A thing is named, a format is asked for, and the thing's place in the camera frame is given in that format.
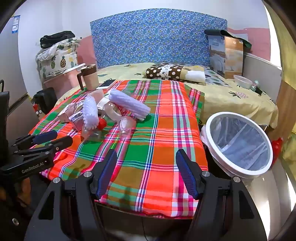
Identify clear plastic cup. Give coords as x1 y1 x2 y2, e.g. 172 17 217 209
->
118 116 137 137

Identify pink plastic cabinet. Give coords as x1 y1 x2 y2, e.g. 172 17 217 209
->
44 68 85 98

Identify brown polka dot pillow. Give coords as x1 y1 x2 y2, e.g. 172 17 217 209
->
142 62 206 84

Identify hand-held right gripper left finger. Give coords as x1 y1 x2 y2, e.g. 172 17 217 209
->
24 149 118 241

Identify clear tape roll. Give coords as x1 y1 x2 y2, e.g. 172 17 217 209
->
102 102 123 121

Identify blue floral headboard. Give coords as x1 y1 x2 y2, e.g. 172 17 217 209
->
90 9 228 69

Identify yellow printed bed sheet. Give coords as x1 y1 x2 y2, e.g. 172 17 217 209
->
55 62 279 129

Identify white round bin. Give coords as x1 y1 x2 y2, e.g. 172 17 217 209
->
201 112 274 179

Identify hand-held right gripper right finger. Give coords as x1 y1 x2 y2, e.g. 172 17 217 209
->
175 149 269 241

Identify long sleeve of white cups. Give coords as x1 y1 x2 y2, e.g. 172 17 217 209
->
109 89 151 121

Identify beige mug with brown handle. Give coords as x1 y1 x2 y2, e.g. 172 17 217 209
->
77 64 100 91

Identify trash pile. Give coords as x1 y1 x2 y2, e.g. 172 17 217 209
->
88 89 104 102

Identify red green plaid blanket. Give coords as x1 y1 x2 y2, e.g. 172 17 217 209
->
29 79 208 219

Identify printed cardboard quilt box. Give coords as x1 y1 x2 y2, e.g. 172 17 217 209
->
205 29 252 79

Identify white cabinet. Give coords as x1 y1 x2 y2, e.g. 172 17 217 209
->
243 53 282 80

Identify clear bottle with red cap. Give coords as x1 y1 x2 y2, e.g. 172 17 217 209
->
81 116 108 142

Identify black bag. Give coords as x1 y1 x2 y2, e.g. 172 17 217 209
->
31 88 58 114

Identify short sleeve of white cups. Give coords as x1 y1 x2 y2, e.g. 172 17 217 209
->
82 96 100 130

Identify pineapple print bag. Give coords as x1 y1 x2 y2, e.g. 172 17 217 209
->
36 37 82 81

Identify red plastic container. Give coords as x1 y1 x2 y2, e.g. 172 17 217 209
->
270 137 284 163

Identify white smartphone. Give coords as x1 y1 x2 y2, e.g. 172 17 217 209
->
96 79 116 90

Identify wooden board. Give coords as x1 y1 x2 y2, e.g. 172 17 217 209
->
266 67 296 142

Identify grey refrigerator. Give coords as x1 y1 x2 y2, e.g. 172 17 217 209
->
0 14 40 139

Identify translucent bin liner bag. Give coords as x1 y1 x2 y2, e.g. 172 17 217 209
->
201 116 269 171

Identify blue sticker label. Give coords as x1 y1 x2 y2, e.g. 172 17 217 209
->
11 15 21 34

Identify black clothing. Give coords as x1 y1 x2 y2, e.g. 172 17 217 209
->
40 31 75 49

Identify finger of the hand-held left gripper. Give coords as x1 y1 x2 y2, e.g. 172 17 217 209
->
14 136 73 161
15 130 58 149

